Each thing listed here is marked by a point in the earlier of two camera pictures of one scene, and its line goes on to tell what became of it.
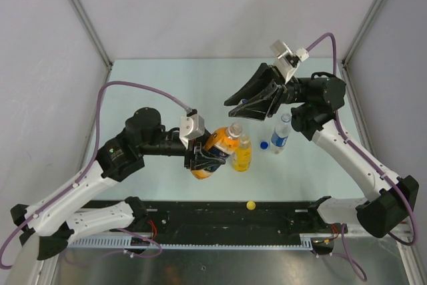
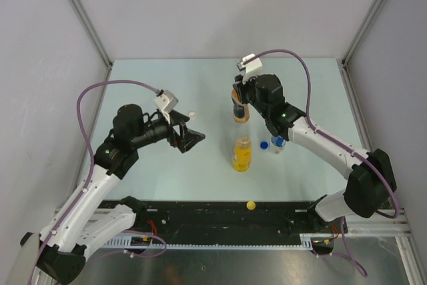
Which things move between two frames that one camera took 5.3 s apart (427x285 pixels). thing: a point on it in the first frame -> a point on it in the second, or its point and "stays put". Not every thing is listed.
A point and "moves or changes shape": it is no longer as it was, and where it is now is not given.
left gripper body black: (189, 153) -> (173, 137)
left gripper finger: (203, 139) -> (178, 119)
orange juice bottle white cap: (222, 143) moves or changes shape
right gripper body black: (295, 91) -> (246, 92)
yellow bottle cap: (251, 205) stays put
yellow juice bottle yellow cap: (242, 157) stays put
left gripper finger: (203, 161) -> (189, 139)
